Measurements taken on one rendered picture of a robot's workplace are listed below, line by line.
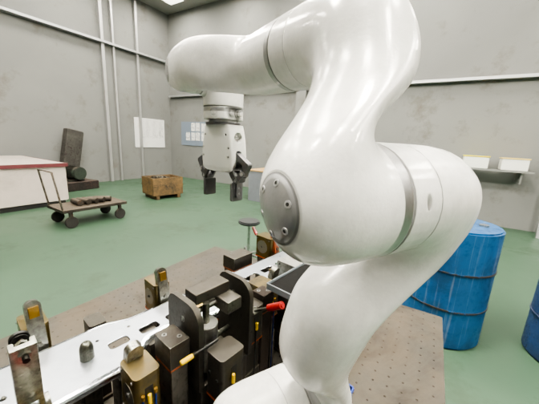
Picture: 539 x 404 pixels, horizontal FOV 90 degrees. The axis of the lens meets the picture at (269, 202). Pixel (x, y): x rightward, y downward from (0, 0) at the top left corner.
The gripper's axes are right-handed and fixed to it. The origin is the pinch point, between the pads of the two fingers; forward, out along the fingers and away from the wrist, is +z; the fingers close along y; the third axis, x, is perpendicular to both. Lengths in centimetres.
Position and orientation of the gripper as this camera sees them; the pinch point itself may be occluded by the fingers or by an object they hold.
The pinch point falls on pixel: (222, 192)
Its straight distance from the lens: 62.7
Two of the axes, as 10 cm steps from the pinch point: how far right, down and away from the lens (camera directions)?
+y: -7.6, -1.8, 6.2
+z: -0.5, 9.7, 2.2
